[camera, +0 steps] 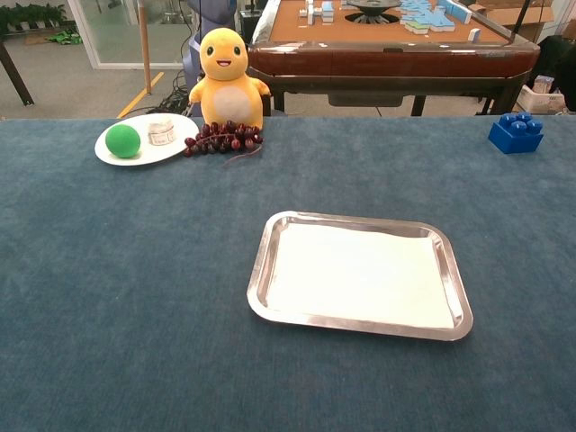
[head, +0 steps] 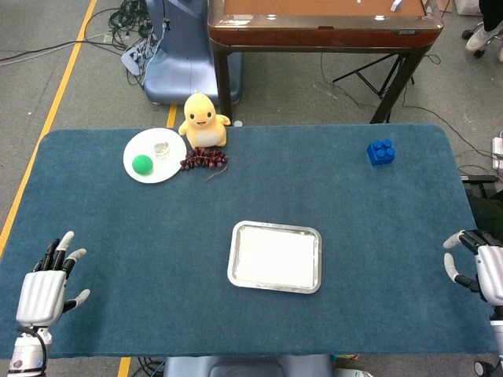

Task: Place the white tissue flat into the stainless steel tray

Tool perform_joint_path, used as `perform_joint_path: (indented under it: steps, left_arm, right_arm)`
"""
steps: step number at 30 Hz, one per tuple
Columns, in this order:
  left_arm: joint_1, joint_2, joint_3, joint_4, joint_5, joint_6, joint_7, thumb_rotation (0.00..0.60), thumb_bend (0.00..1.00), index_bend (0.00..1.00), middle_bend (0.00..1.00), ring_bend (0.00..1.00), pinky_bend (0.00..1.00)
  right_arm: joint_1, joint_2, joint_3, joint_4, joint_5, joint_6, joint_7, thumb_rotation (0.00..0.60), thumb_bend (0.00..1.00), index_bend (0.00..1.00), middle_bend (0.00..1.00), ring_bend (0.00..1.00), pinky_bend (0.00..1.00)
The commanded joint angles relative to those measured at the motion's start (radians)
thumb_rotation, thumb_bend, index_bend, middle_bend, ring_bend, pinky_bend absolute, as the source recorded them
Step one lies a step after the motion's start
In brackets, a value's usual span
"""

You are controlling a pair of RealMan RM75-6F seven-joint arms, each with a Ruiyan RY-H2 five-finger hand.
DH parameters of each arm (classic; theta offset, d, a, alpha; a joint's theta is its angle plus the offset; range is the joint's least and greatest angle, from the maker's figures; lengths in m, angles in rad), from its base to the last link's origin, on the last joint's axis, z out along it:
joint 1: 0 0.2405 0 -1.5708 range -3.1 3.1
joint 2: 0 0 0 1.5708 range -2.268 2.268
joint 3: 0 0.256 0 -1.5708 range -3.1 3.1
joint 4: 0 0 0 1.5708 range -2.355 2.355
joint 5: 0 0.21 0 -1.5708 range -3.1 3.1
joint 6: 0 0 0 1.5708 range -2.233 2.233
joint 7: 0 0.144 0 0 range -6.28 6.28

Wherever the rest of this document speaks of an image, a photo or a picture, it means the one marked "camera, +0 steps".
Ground white storage box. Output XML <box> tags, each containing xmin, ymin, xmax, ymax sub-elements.
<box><xmin>516</xmin><ymin>75</ymin><xmax>566</xmax><ymax>114</ymax></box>

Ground white paper sheet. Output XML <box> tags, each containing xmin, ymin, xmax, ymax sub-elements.
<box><xmin>265</xmin><ymin>222</ymin><xmax>455</xmax><ymax>330</ymax></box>

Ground blue felt table cover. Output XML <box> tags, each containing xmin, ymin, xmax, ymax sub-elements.
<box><xmin>0</xmin><ymin>115</ymin><xmax>576</xmax><ymax>432</ymax></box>

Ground stainless steel tray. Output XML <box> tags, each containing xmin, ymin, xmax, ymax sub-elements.
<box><xmin>246</xmin><ymin>210</ymin><xmax>474</xmax><ymax>343</ymax></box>

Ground small cluster of mahjong tiles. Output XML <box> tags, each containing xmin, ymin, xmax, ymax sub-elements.
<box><xmin>299</xmin><ymin>0</ymin><xmax>337</xmax><ymax>24</ymax></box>

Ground green object on floor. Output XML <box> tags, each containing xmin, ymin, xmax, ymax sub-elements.
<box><xmin>47</xmin><ymin>27</ymin><xmax>83</xmax><ymax>46</ymax></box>

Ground blue building block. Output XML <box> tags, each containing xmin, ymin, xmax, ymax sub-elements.
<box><xmin>488</xmin><ymin>112</ymin><xmax>545</xmax><ymax>155</ymax></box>

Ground wooden pole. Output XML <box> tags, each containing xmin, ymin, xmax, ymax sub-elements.
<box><xmin>137</xmin><ymin>0</ymin><xmax>153</xmax><ymax>95</ymax></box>

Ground long row of mahjong tiles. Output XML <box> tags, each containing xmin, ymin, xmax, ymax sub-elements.
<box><xmin>438</xmin><ymin>0</ymin><xmax>473</xmax><ymax>24</ymax></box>

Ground small clear jar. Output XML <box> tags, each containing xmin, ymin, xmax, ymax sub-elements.
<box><xmin>147</xmin><ymin>119</ymin><xmax>176</xmax><ymax>147</ymax></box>

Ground tangle of black cables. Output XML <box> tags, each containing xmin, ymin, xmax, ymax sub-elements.
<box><xmin>146</xmin><ymin>67</ymin><xmax>202</xmax><ymax>117</ymax></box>

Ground seated person in black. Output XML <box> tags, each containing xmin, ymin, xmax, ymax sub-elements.
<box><xmin>537</xmin><ymin>34</ymin><xmax>576</xmax><ymax>113</ymax></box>

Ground yellow plush duck toy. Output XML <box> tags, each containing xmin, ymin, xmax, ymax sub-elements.
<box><xmin>187</xmin><ymin>27</ymin><xmax>272</xmax><ymax>131</ymax></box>

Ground row of potted plants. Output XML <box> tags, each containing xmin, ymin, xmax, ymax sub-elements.
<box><xmin>0</xmin><ymin>3</ymin><xmax>68</xmax><ymax>32</ymax></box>

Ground heap of blue mahjong tiles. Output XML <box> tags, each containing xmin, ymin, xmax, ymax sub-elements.
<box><xmin>400</xmin><ymin>0</ymin><xmax>455</xmax><ymax>36</ymax></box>

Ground brown mahjong table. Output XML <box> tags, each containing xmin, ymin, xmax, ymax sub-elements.
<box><xmin>246</xmin><ymin>0</ymin><xmax>541</xmax><ymax>118</ymax></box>

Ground bunch of red grapes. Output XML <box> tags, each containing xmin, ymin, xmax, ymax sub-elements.
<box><xmin>182</xmin><ymin>120</ymin><xmax>265</xmax><ymax>164</ymax></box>

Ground white round plate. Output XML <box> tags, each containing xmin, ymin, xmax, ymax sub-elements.
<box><xmin>94</xmin><ymin>112</ymin><xmax>200</xmax><ymax>167</ymax></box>

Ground green ball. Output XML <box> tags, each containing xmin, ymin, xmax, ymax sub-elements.
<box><xmin>104</xmin><ymin>124</ymin><xmax>142</xmax><ymax>159</ymax></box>

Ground blue grey machine base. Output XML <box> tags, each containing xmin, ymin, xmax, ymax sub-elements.
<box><xmin>181</xmin><ymin>0</ymin><xmax>239</xmax><ymax>89</ymax></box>

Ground black table leg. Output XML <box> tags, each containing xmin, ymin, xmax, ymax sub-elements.
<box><xmin>0</xmin><ymin>40</ymin><xmax>35</xmax><ymax>107</ymax></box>

